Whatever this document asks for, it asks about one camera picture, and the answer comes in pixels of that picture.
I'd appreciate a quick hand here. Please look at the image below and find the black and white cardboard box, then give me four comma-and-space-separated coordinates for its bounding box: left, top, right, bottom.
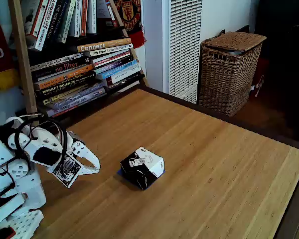
119, 146, 165, 191

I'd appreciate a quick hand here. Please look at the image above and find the blue tape square target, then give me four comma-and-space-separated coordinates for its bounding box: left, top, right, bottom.
117, 168, 166, 192

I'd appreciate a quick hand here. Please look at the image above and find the black yellow book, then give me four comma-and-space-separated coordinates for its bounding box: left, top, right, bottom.
42, 89, 90, 107

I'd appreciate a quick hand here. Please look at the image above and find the lavender book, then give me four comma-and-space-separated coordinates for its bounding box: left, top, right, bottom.
46, 87, 107, 118

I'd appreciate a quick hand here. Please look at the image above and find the black rocket science book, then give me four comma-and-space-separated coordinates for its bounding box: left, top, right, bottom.
34, 71, 98, 97

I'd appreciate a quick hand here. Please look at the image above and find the black no filter book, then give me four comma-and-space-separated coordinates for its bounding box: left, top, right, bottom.
31, 56, 90, 80

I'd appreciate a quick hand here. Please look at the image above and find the white book serif title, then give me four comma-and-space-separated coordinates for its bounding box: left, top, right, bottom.
29, 52, 83, 72

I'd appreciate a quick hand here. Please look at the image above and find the blue book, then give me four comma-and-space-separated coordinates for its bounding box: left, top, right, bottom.
99, 59, 139, 80

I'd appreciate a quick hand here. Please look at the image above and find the black purple book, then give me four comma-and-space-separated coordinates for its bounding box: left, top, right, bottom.
93, 56, 135, 74

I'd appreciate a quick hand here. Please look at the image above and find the wooden ladder bookshelf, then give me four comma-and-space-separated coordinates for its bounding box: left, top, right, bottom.
8, 0, 150, 140

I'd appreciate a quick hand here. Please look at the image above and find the white red edged book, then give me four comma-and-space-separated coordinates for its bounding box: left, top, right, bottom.
91, 49, 132, 67

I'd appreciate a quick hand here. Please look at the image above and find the red black small device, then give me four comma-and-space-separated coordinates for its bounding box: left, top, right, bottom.
0, 226, 17, 239

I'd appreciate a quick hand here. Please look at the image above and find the white Modern Romance book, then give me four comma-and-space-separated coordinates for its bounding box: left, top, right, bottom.
86, 43, 134, 57

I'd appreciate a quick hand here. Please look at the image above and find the tan Connect book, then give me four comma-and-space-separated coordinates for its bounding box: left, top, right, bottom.
76, 37, 132, 53

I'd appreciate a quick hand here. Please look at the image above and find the white financial life book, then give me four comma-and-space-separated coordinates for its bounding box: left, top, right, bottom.
34, 0, 59, 52

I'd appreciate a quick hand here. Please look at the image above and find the white book red stripe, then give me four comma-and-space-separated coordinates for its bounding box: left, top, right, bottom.
24, 0, 49, 40

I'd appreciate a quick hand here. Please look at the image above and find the black moral animal book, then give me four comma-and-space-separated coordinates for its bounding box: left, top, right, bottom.
43, 0, 67, 44

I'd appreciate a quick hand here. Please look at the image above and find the grey green book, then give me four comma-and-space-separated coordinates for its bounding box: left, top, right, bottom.
59, 0, 77, 44

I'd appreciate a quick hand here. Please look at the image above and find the slim white book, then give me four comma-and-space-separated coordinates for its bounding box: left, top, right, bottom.
73, 0, 82, 38

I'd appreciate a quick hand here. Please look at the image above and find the slim orange book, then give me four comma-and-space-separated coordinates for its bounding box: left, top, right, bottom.
79, 0, 89, 37

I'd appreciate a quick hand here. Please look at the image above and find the white book black label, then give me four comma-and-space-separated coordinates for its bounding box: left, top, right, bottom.
86, 0, 98, 34

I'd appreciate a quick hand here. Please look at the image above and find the red white leaning book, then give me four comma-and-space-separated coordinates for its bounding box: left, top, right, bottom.
104, 0, 120, 28

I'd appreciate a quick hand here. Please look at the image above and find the red black football scarf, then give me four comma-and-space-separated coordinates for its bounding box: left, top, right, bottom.
114, 0, 147, 49

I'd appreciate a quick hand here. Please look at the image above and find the white louvered heater unit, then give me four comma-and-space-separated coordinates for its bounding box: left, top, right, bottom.
142, 0, 204, 105

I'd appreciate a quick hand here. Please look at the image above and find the brown wicker basket with lid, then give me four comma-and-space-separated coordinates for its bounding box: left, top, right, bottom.
198, 31, 267, 118

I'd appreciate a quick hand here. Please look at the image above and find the red bag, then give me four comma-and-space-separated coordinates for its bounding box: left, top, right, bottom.
250, 58, 270, 98

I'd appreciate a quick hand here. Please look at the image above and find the black camera cable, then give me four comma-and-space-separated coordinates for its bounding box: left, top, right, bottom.
14, 116, 68, 178

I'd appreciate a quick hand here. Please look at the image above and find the white perforated base plate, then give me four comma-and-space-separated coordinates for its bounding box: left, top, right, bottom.
4, 209, 44, 239

